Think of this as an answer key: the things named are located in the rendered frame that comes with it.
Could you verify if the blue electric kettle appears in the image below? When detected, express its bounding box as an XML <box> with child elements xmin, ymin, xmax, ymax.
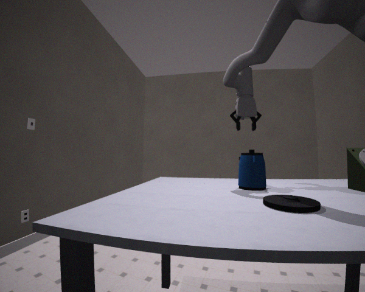
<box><xmin>238</xmin><ymin>150</ymin><xmax>266</xmax><ymax>190</ymax></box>

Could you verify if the black round disk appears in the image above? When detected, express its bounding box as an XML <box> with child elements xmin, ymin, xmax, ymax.
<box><xmin>263</xmin><ymin>195</ymin><xmax>321</xmax><ymax>213</ymax></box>

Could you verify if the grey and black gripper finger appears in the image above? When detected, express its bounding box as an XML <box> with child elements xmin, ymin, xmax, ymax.
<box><xmin>230</xmin><ymin>110</ymin><xmax>241</xmax><ymax>131</ymax></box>
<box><xmin>250</xmin><ymin>112</ymin><xmax>262</xmax><ymax>131</ymax></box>

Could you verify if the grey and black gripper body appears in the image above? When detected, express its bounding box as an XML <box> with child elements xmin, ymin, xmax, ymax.
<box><xmin>235</xmin><ymin>96</ymin><xmax>257</xmax><ymax>119</ymax></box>

